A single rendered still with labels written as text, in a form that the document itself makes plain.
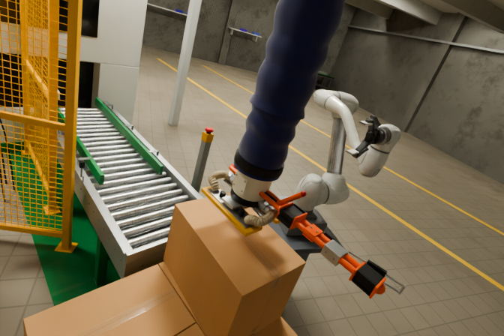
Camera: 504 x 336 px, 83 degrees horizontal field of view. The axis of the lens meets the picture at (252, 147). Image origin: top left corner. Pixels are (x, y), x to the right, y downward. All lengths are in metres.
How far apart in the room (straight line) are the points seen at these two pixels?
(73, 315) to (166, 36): 11.45
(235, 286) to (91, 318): 0.68
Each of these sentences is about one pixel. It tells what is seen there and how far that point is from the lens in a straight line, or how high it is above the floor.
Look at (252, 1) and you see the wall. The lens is 13.03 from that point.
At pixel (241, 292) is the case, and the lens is 1.24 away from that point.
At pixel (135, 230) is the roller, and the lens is 1.98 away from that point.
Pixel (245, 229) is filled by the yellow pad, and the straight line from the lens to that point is 1.23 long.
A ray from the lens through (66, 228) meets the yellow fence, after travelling 2.52.
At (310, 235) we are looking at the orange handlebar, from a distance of 1.15.
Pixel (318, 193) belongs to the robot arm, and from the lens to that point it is 1.86.
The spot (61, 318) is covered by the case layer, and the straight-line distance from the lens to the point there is 1.64.
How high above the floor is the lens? 1.88
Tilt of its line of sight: 22 degrees down
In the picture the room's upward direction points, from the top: 17 degrees clockwise
